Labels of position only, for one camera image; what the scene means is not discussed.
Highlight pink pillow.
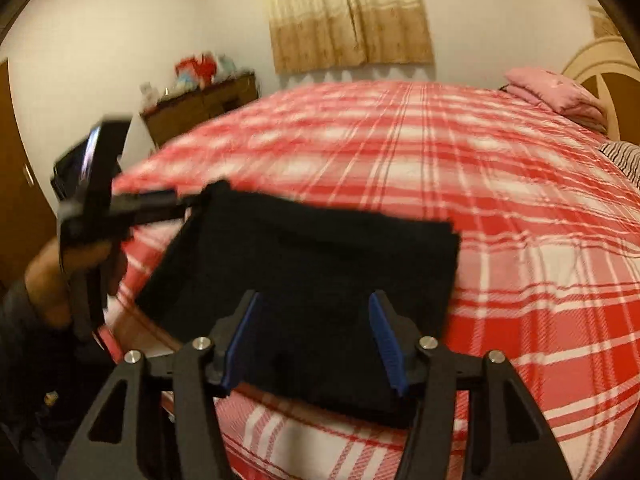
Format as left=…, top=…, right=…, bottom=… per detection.
left=502, top=67, right=608, bottom=133

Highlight cream wooden headboard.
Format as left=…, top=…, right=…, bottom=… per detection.
left=560, top=40, right=640, bottom=143

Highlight beige patterned long curtain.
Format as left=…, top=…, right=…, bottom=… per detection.
left=587, top=7, right=622, bottom=39

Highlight brown wooden dresser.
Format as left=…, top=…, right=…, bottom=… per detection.
left=140, top=72, right=261, bottom=148

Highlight beige window curtain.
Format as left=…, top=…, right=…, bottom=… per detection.
left=262, top=0, right=435, bottom=75

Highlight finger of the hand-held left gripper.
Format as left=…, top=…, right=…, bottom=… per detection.
left=112, top=187, right=212, bottom=227

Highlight brown wooden door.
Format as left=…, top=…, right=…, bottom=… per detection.
left=0, top=59, right=52, bottom=286

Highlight person's left forearm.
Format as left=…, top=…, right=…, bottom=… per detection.
left=0, top=280, right=121, bottom=480

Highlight red plaid bed sheet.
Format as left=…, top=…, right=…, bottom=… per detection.
left=97, top=80, right=640, bottom=480

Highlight person's left hand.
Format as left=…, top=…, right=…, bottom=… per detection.
left=24, top=235, right=128, bottom=331

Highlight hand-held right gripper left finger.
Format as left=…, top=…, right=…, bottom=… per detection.
left=55, top=290, right=263, bottom=480

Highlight black pants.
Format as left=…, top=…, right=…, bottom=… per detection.
left=134, top=180, right=462, bottom=430

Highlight dark screen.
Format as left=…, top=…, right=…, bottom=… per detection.
left=50, top=152, right=101, bottom=202

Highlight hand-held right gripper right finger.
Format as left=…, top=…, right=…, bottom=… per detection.
left=367, top=290, right=573, bottom=480

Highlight striped pillow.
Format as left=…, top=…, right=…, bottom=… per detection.
left=599, top=141, right=640, bottom=184

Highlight red gift bags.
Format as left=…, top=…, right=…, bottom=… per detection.
left=175, top=52, right=219, bottom=86

